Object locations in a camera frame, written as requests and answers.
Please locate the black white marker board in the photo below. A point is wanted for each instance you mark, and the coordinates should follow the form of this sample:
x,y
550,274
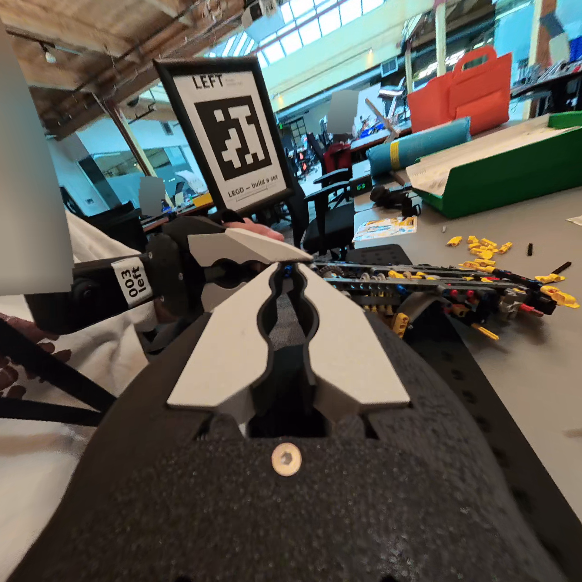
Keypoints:
x,y
227,136

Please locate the orange bag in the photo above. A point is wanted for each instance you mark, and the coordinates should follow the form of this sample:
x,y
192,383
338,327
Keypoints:
x,y
463,95

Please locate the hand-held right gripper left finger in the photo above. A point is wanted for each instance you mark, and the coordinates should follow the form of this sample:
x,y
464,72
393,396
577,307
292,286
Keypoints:
x,y
218,359

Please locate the small printed leaflet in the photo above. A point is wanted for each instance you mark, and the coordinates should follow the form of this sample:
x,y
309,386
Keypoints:
x,y
384,227

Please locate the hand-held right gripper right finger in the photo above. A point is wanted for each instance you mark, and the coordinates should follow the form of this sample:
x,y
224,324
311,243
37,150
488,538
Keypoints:
x,y
354,359

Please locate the green plastic bin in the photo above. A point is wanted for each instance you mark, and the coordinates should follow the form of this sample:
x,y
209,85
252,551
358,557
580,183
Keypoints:
x,y
500,191

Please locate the pile of yellow lego pieces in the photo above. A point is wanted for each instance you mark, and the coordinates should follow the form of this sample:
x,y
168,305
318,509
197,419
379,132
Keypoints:
x,y
482,250

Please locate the person's white printed shirt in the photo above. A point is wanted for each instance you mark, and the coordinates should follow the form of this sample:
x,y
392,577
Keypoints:
x,y
104,341

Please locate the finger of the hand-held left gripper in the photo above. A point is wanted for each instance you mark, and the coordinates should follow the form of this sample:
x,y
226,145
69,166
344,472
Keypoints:
x,y
216,295
245,245

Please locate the red office chair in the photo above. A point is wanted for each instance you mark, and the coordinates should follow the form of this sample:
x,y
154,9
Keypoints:
x,y
337,159

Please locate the black device green lights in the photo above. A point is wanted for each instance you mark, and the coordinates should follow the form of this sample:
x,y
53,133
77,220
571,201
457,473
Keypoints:
x,y
361,185

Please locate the person's left hand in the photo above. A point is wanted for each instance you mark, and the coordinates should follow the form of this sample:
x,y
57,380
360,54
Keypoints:
x,y
259,229

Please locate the black office chair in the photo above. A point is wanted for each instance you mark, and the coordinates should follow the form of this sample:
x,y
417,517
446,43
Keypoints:
x,y
327,227

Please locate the black yellow lego car chassis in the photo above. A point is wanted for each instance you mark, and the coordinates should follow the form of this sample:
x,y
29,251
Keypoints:
x,y
409,282

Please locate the black handheld device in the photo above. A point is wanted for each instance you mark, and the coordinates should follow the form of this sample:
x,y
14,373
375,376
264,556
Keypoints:
x,y
391,198

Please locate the dark lego pin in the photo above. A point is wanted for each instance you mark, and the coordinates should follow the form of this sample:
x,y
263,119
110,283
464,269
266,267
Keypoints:
x,y
561,267

